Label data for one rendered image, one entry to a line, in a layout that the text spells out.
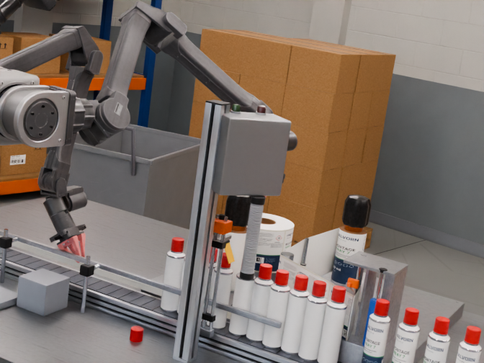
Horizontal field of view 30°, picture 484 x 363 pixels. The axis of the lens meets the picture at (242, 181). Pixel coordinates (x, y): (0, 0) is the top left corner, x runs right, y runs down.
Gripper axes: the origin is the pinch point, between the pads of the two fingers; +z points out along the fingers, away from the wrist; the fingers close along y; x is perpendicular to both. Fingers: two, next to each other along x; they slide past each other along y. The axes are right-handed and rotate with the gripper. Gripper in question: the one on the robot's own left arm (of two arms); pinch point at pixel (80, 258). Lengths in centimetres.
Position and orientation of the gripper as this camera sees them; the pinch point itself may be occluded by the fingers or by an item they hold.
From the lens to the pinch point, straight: 267.8
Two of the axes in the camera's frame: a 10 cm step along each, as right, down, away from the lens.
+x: -7.7, 4.4, 4.7
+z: 4.4, 8.9, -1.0
